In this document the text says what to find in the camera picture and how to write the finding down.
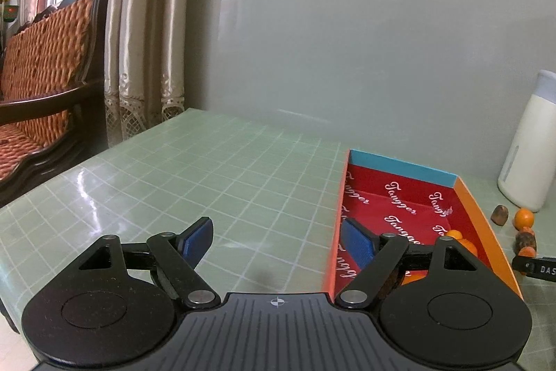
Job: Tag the beige lace curtain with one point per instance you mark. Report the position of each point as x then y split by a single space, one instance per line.
147 27

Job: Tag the small light brown water chestnut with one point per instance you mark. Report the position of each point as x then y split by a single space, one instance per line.
500 215

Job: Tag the small orange fruit piece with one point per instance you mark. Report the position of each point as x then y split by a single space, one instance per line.
527 229

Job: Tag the colourful cardboard box red inside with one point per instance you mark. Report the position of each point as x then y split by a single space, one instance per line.
404 206

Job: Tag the tiny orange tangerine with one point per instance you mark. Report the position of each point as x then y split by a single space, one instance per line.
454 234

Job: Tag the reddish orange tangerine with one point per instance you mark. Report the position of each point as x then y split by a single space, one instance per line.
527 252

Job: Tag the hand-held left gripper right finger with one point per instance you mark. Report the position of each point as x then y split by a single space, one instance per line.
358 243

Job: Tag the large orange tangerine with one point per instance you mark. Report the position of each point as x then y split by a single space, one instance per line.
412 278

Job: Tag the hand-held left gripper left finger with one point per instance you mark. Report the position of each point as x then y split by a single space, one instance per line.
197 240

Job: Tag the medium orange tangerine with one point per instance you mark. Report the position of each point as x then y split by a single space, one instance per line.
468 246

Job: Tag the wooden sofa with orange cushions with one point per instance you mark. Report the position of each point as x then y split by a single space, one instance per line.
43 93

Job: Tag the white thermos jug grey lid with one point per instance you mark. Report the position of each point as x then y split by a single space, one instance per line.
530 145

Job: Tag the round orange tangerine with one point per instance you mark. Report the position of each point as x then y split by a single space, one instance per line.
524 218

